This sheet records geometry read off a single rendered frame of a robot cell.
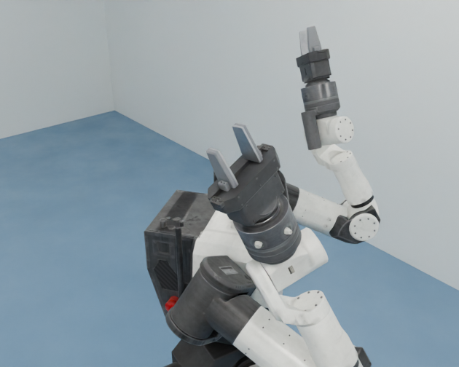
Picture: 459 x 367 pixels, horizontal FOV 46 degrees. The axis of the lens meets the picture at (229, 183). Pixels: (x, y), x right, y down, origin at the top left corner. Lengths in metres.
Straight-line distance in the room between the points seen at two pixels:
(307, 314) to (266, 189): 0.23
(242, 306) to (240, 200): 0.33
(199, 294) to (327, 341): 0.25
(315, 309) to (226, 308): 0.19
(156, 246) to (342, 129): 0.53
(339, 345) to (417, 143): 2.26
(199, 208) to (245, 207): 0.52
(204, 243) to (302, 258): 0.34
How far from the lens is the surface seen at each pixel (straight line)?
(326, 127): 1.35
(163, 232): 1.17
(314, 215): 1.41
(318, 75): 1.35
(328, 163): 1.41
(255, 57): 3.81
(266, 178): 0.75
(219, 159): 0.70
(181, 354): 1.40
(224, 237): 1.14
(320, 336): 0.91
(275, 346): 1.00
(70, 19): 5.37
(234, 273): 1.05
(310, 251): 0.85
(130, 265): 3.29
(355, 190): 1.42
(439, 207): 3.15
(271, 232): 0.77
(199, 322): 1.04
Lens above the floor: 1.92
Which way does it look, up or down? 28 degrees down
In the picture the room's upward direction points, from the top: straight up
